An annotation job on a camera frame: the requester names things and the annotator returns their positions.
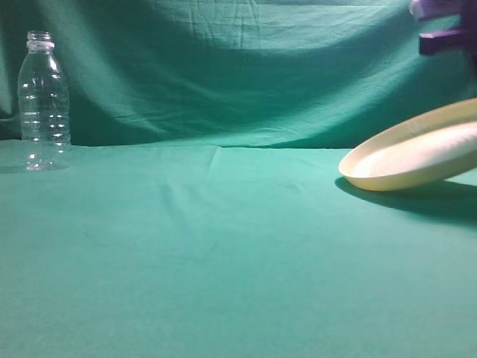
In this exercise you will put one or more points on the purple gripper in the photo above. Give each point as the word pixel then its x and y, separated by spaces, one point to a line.
pixel 461 37

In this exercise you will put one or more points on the cream plastic plate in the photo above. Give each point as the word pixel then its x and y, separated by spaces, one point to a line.
pixel 435 145

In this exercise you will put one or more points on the green cloth backdrop and tablecloth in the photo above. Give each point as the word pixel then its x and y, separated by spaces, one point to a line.
pixel 200 212

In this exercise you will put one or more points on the clear empty plastic bottle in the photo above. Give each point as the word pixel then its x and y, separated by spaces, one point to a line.
pixel 44 105

